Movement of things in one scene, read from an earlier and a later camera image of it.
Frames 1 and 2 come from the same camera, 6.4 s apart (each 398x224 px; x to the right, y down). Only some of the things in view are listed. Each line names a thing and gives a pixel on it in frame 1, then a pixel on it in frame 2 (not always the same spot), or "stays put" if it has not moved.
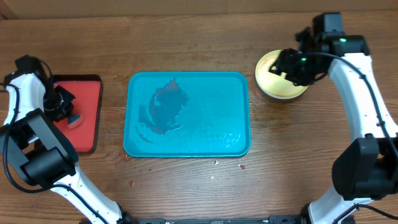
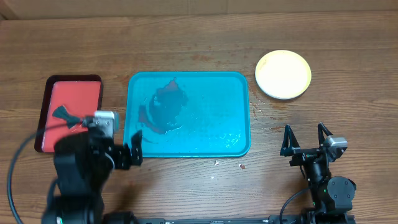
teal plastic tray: [187, 114] stays put
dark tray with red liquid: [86, 89] stays put
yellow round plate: [276, 86] stays put
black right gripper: [282, 66] → [289, 147]
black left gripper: [67, 103] → [125, 157]
